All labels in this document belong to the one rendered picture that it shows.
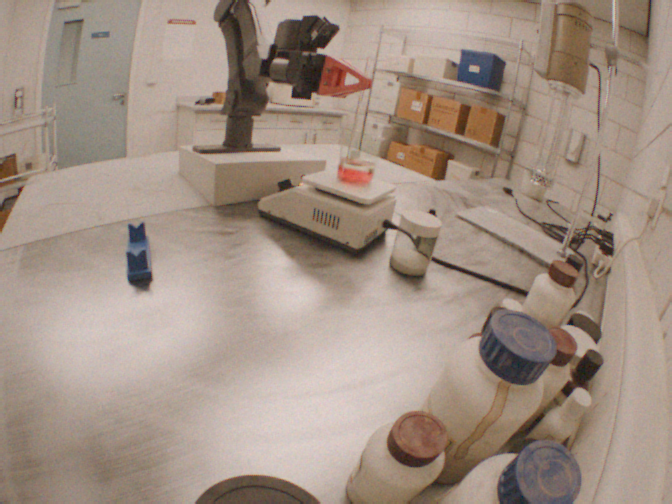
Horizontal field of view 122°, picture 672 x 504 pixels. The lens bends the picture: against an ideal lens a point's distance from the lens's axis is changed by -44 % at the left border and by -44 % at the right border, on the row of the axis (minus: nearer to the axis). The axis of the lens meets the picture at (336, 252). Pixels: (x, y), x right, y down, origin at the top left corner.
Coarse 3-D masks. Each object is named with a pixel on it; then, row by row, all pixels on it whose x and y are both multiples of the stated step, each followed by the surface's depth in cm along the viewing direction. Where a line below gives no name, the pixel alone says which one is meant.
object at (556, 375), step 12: (564, 336) 21; (564, 348) 20; (576, 348) 20; (552, 360) 20; (564, 360) 20; (552, 372) 20; (564, 372) 20; (552, 384) 20; (564, 384) 20; (552, 396) 20; (540, 408) 21; (528, 420) 22; (516, 432) 23
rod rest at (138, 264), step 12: (132, 228) 39; (144, 228) 40; (132, 240) 40; (144, 240) 40; (132, 252) 33; (144, 252) 34; (132, 264) 34; (144, 264) 35; (132, 276) 34; (144, 276) 35
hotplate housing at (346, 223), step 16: (288, 192) 51; (304, 192) 50; (320, 192) 50; (272, 208) 54; (288, 208) 52; (304, 208) 50; (320, 208) 49; (336, 208) 47; (352, 208) 47; (368, 208) 47; (384, 208) 51; (288, 224) 53; (304, 224) 51; (320, 224) 50; (336, 224) 48; (352, 224) 47; (368, 224) 47; (384, 224) 53; (336, 240) 50; (352, 240) 48; (368, 240) 50
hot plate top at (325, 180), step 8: (336, 168) 58; (304, 176) 50; (312, 176) 51; (320, 176) 51; (328, 176) 52; (312, 184) 49; (320, 184) 48; (328, 184) 48; (336, 184) 49; (376, 184) 53; (384, 184) 54; (336, 192) 47; (344, 192) 46; (352, 192) 47; (360, 192) 47; (368, 192) 48; (376, 192) 49; (384, 192) 50; (392, 192) 53; (360, 200) 46; (368, 200) 45; (376, 200) 48
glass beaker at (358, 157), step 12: (348, 132) 50; (360, 132) 50; (348, 144) 46; (360, 144) 46; (372, 144) 46; (348, 156) 47; (360, 156) 46; (372, 156) 47; (348, 168) 48; (360, 168) 47; (372, 168) 48; (336, 180) 50; (348, 180) 48; (360, 180) 48; (372, 180) 50
